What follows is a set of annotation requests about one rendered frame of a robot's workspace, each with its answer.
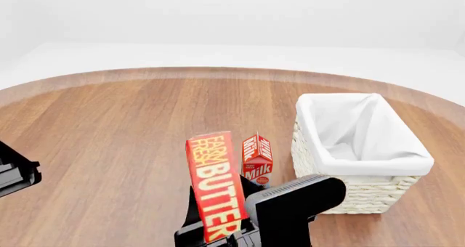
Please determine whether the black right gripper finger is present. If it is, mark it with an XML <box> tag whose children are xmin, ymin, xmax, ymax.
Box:
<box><xmin>239</xmin><ymin>174</ymin><xmax>264</xmax><ymax>202</ymax></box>
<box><xmin>185</xmin><ymin>185</ymin><xmax>205</xmax><ymax>227</ymax></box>

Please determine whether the red butter box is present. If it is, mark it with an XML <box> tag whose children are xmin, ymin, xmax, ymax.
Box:
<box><xmin>185</xmin><ymin>130</ymin><xmax>252</xmax><ymax>243</ymax></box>

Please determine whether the white wicker basket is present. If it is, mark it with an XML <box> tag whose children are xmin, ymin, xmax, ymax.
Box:
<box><xmin>291</xmin><ymin>113</ymin><xmax>424</xmax><ymax>216</ymax></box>

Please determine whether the white cloth basket liner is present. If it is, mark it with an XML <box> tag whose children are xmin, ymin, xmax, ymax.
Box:
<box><xmin>295</xmin><ymin>92</ymin><xmax>436</xmax><ymax>177</ymax></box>

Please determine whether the red milk carton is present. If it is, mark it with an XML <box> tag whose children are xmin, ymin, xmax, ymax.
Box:
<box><xmin>241</xmin><ymin>131</ymin><xmax>275</xmax><ymax>190</ymax></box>

